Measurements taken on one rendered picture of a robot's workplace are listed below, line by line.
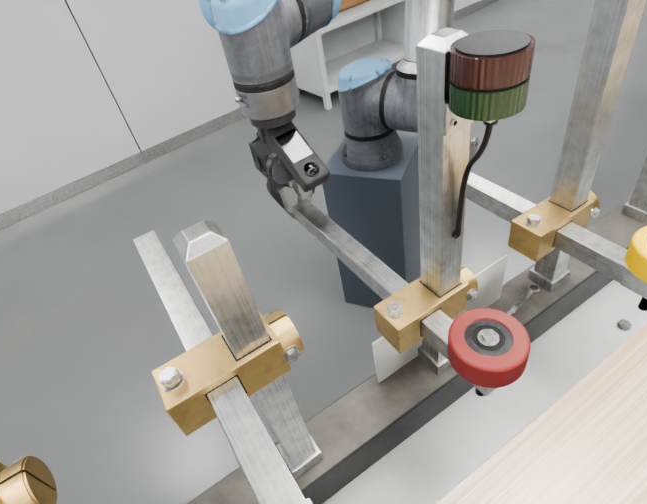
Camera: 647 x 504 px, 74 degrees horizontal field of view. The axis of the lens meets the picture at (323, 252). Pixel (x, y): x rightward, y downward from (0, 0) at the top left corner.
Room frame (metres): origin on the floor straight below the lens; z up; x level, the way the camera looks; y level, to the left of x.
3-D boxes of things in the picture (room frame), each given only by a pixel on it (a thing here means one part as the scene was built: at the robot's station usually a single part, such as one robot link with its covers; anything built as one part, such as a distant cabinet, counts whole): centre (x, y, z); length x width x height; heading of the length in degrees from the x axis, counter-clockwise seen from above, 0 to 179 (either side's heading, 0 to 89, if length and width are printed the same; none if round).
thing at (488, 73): (0.33, -0.16, 1.16); 0.06 x 0.06 x 0.02
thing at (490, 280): (0.40, -0.16, 0.75); 0.26 x 0.01 x 0.10; 114
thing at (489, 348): (0.25, -0.15, 0.85); 0.08 x 0.08 x 0.11
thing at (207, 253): (0.27, 0.09, 0.86); 0.03 x 0.03 x 0.48; 24
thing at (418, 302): (0.36, -0.12, 0.84); 0.13 x 0.06 x 0.05; 114
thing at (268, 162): (0.66, 0.03, 0.97); 0.09 x 0.08 x 0.12; 23
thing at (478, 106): (0.33, -0.16, 1.13); 0.06 x 0.06 x 0.02
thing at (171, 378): (0.24, 0.16, 0.98); 0.02 x 0.02 x 0.01
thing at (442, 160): (0.37, -0.14, 0.93); 0.03 x 0.03 x 0.48; 24
